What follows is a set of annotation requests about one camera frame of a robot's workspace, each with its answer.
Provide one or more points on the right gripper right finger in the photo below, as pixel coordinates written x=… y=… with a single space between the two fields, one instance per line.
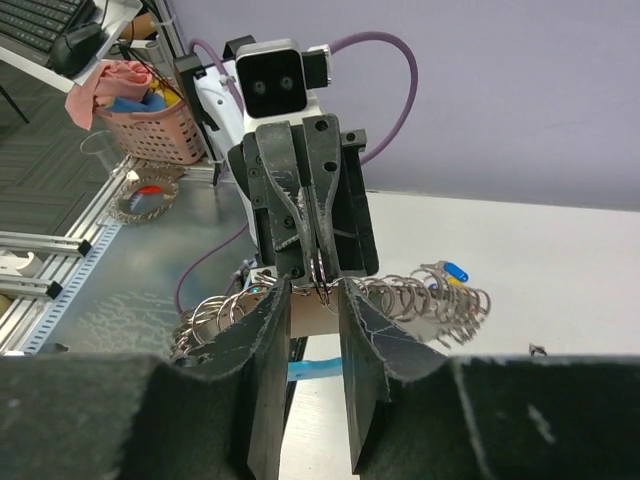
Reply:
x=384 y=372

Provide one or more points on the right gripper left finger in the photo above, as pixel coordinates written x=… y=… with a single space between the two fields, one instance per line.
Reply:
x=245 y=368

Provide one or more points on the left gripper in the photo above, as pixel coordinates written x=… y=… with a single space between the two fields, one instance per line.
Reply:
x=307 y=199

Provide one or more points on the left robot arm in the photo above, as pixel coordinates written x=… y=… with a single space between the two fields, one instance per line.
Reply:
x=214 y=97

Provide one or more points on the coloured tag key bunch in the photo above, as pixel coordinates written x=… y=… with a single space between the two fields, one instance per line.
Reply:
x=448 y=271

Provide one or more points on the pink plastic basket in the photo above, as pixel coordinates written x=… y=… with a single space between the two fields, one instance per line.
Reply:
x=170 y=135

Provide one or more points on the black tag key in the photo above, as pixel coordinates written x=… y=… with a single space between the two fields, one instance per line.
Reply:
x=537 y=350

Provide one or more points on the pink cloth in basket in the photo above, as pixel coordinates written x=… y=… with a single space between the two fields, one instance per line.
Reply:
x=112 y=78

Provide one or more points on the black computer mouse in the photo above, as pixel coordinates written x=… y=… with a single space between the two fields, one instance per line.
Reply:
x=73 y=50

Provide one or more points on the black keyboard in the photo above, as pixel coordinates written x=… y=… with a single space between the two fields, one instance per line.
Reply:
x=36 y=25

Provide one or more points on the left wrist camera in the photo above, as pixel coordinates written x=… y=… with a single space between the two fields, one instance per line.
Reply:
x=278 y=80

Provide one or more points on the grey cable duct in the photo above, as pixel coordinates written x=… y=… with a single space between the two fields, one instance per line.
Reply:
x=54 y=313

